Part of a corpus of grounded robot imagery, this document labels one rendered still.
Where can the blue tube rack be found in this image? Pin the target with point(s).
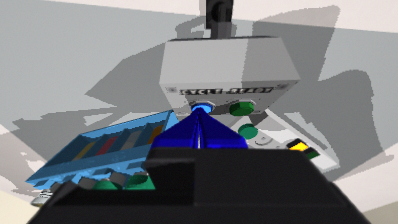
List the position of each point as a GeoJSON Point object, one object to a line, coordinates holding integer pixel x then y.
{"type": "Point", "coordinates": [125, 162]}

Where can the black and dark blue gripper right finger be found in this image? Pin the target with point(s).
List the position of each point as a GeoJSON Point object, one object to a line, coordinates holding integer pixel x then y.
{"type": "Point", "coordinates": [214, 134]}

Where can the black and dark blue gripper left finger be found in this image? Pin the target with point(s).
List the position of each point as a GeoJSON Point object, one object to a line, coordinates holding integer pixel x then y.
{"type": "Point", "coordinates": [183, 134]}

